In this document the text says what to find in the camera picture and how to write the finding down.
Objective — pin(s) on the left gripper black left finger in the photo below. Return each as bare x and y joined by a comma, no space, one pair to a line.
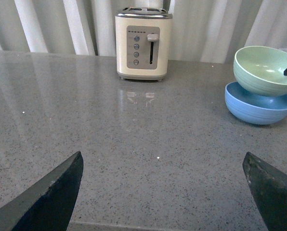
49,203

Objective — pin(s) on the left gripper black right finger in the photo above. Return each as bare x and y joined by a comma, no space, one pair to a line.
268,186

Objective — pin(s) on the green bowl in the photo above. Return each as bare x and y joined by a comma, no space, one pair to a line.
260,70

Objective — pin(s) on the blue bowl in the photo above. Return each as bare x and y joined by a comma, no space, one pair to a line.
253,108

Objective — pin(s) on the white curtain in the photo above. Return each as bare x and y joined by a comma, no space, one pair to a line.
192,30

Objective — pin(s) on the cream two-slot toaster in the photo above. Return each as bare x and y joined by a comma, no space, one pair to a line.
143,43

